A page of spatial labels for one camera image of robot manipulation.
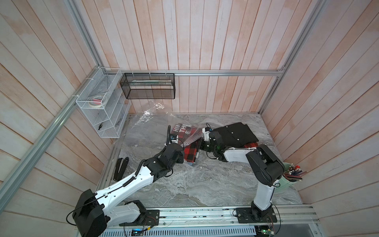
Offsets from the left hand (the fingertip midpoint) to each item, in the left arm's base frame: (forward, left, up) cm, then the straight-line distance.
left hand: (179, 152), depth 80 cm
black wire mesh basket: (+49, +24, +9) cm, 55 cm away
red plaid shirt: (+10, -6, +1) cm, 11 cm away
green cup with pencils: (-12, -57, 0) cm, 58 cm away
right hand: (+12, -8, -8) cm, 16 cm away
